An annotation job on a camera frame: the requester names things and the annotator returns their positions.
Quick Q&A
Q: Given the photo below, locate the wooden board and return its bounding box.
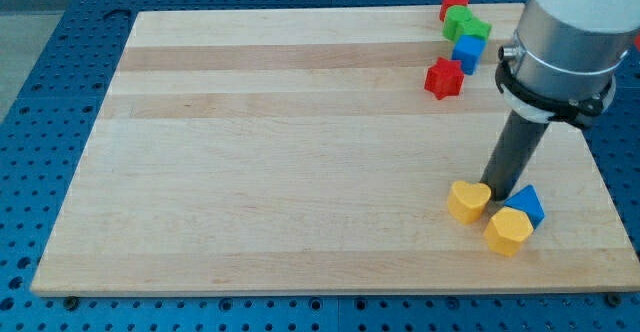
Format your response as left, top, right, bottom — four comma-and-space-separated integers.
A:
31, 4, 639, 297

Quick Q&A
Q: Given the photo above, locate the green block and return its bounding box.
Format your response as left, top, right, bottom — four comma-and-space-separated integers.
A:
442, 5, 492, 42

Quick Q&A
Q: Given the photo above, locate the blue triangle block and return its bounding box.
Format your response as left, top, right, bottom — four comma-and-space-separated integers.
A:
504, 185, 546, 229

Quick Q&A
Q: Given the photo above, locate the red star block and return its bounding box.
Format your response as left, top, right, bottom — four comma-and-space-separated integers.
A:
424, 57, 464, 100

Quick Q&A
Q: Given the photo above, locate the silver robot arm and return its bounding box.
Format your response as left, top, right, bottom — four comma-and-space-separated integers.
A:
495, 0, 639, 129

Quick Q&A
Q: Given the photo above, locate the red cylinder block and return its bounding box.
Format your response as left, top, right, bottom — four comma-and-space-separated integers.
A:
439, 0, 470, 21

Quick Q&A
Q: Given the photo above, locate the yellow heart block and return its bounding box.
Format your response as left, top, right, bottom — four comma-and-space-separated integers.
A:
446, 180, 492, 225

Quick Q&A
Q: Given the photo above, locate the blue cube block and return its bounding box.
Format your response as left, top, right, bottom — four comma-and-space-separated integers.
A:
451, 35, 486, 75

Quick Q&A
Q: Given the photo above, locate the yellow hexagon block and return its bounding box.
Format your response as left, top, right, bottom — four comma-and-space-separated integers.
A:
483, 207, 534, 257

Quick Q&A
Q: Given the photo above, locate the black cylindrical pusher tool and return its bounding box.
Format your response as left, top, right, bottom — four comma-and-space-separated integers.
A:
480, 111, 548, 201

